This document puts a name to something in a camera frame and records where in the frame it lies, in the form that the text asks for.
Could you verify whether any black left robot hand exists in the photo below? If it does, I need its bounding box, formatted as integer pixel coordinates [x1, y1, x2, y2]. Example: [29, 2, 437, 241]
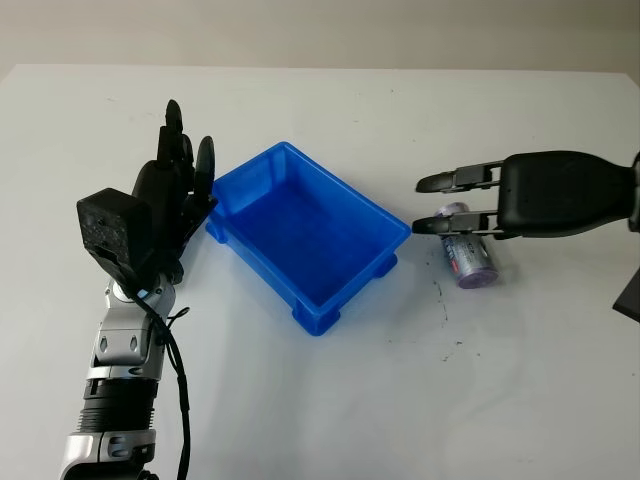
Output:
[130, 99, 220, 287]

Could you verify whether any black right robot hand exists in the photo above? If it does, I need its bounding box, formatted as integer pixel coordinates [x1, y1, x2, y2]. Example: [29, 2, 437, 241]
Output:
[414, 150, 637, 242]

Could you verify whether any silver cylindrical can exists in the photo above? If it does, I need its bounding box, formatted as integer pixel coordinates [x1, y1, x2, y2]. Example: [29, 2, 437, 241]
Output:
[433, 202, 500, 290]

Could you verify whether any blue plastic tray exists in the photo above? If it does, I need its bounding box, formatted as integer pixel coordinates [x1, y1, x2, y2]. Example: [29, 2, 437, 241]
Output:
[205, 141, 412, 338]

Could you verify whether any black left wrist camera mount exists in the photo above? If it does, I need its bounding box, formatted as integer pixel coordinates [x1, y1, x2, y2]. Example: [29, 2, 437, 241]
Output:
[76, 188, 154, 292]

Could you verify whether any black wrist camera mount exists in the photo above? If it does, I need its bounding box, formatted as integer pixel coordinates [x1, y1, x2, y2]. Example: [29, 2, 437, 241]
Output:
[612, 267, 640, 324]
[76, 188, 154, 292]

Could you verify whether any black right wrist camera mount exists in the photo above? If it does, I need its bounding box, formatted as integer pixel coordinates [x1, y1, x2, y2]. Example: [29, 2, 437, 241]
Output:
[612, 267, 640, 324]

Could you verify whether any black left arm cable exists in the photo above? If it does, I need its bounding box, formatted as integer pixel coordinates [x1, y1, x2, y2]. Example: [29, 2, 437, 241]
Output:
[119, 279, 194, 480]

